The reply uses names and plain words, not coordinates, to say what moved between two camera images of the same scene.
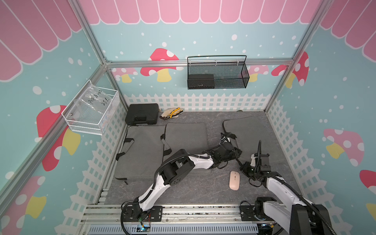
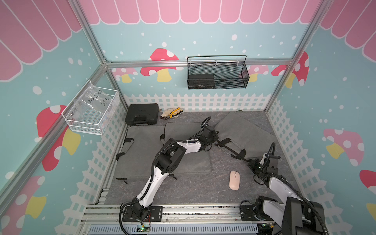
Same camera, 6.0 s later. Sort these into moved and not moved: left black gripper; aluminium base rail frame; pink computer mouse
Moved: left black gripper
Not moved: pink computer mouse; aluminium base rail frame
